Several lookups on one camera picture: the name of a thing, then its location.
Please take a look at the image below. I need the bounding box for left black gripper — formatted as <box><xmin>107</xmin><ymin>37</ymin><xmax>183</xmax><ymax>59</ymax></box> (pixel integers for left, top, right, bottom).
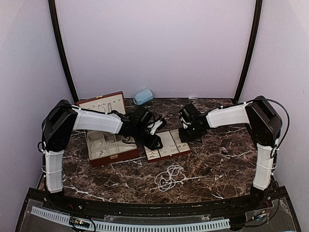
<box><xmin>133</xmin><ymin>125</ymin><xmax>164</xmax><ymax>151</ymax></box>

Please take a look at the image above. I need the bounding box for small red jewelry tray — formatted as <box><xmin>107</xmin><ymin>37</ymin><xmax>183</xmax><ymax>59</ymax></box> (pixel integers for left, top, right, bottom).
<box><xmin>144</xmin><ymin>130</ymin><xmax>191</xmax><ymax>163</ymax></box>

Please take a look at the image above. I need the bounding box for large red jewelry box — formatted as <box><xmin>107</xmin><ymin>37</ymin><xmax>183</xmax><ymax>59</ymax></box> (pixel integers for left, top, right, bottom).
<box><xmin>77</xmin><ymin>91</ymin><xmax>139</xmax><ymax>167</ymax></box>

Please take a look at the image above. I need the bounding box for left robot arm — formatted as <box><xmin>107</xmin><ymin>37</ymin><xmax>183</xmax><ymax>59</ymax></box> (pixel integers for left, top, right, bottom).
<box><xmin>38</xmin><ymin>100</ymin><xmax>163</xmax><ymax>211</ymax></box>

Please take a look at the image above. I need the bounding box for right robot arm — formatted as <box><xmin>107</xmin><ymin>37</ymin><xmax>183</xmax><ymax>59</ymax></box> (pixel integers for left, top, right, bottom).
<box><xmin>178</xmin><ymin>96</ymin><xmax>286</xmax><ymax>210</ymax></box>

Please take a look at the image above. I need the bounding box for light blue faceted cup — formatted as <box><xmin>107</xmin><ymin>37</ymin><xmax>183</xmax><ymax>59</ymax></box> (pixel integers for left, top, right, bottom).
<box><xmin>133</xmin><ymin>88</ymin><xmax>153</xmax><ymax>105</ymax></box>

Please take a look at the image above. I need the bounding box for long white pearl necklace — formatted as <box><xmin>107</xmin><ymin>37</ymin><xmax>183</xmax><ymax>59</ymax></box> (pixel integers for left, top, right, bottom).
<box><xmin>154</xmin><ymin>165</ymin><xmax>185</xmax><ymax>193</ymax></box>

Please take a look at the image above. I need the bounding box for white cable duct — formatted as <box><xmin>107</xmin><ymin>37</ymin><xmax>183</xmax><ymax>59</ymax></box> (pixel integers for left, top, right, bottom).
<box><xmin>30</xmin><ymin>206</ymin><xmax>230</xmax><ymax>232</ymax></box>

